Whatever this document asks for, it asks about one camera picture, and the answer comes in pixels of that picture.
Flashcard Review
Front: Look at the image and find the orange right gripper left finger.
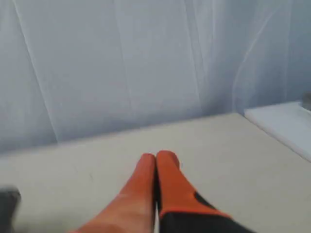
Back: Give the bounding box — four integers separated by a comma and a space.
74, 153, 156, 233

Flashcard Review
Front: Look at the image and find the white backdrop cloth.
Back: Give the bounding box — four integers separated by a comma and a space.
0, 0, 311, 152

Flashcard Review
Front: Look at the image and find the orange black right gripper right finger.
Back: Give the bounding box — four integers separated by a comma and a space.
156, 150, 251, 233

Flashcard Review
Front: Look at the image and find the white foam board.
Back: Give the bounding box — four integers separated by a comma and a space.
244, 101, 311, 162

